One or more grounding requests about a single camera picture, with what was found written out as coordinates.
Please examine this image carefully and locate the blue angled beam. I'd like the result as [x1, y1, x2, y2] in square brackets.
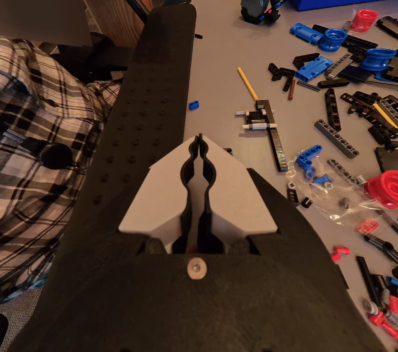
[296, 145, 323, 170]

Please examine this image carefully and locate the grey desk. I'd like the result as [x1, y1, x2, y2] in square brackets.
[168, 0, 398, 352]

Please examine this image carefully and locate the black beam frame assembly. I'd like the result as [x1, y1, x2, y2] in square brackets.
[235, 100, 290, 172]

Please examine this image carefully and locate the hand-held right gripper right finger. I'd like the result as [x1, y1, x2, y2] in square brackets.
[198, 133, 279, 254]

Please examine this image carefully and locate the clear bag of parts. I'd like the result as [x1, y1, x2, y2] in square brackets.
[285, 145, 389, 225]

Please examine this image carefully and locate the blue wheel hub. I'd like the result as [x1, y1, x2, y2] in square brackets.
[359, 48, 397, 72]
[318, 28, 348, 53]

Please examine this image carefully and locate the wooden pillar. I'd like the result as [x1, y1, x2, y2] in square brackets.
[84, 0, 153, 47]

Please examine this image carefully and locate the pile of black and blue bricks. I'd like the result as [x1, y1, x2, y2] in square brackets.
[267, 23, 398, 153]

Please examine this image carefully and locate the person in plaid shirt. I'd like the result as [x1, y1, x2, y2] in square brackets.
[0, 36, 122, 296]

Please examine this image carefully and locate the blue rectangular panel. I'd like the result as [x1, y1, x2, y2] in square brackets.
[294, 56, 334, 82]

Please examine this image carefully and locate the red wheel hub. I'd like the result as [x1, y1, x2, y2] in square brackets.
[350, 10, 380, 32]
[364, 170, 398, 209]

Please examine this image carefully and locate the blue curved panel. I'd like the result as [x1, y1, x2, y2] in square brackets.
[290, 23, 324, 45]

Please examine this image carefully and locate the black grooved block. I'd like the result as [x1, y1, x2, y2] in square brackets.
[376, 16, 398, 39]

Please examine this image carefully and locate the black dotted mat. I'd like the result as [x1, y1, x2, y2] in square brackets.
[54, 3, 198, 268]

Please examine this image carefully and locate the short grey beam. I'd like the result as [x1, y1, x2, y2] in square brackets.
[327, 159, 358, 184]

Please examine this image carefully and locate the black curved panel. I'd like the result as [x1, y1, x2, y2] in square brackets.
[375, 147, 398, 173]

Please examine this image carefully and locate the yellow axle with black connector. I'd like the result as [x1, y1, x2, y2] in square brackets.
[237, 67, 259, 101]

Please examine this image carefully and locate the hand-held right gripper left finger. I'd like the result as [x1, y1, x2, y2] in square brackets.
[118, 133, 200, 254]

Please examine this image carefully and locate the pile of red and blue connectors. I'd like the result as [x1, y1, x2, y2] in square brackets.
[330, 218, 398, 337]

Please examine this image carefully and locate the short yellow axle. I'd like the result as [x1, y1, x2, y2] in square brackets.
[373, 103, 398, 129]

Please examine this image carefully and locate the dark grey long beam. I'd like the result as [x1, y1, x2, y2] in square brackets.
[314, 119, 359, 159]

